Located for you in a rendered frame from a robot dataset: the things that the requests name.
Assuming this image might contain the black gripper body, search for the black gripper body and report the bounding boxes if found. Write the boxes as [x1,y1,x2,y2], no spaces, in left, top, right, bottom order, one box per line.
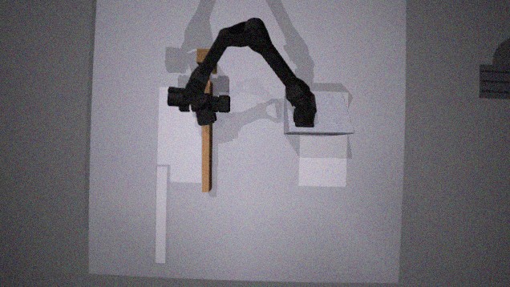
[179,95,230,112]

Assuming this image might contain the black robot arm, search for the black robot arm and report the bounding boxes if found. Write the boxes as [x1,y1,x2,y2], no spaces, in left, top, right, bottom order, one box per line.
[167,18,317,127]

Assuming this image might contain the wooden rail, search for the wooden rail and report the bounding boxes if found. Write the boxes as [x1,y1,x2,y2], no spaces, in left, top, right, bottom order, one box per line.
[202,78,213,192]

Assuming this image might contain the wooden post with slot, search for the wooden post with slot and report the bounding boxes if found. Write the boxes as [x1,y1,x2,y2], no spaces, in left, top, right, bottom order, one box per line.
[196,48,217,74]

